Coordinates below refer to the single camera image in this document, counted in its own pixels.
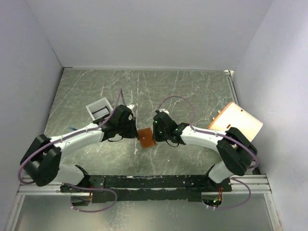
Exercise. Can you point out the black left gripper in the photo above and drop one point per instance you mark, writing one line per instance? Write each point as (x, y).
(133, 134)

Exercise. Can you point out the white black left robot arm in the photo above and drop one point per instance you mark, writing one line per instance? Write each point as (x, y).
(42, 161)

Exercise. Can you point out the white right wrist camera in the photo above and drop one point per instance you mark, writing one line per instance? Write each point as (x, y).
(164, 110)

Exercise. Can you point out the aluminium front rail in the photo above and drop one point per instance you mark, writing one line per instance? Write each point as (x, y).
(256, 183)

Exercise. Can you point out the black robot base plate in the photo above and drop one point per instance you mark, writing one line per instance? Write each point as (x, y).
(144, 188)

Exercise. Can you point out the brown leather card holder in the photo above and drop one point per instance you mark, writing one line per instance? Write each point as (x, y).
(145, 136)

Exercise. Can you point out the white card box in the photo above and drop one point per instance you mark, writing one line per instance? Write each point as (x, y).
(99, 109)

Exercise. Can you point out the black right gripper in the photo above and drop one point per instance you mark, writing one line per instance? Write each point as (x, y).
(156, 137)

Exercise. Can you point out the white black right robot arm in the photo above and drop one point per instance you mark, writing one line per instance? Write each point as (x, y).
(236, 151)

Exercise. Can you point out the white cylinder with wooden base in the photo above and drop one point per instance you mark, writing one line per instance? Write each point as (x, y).
(235, 116)

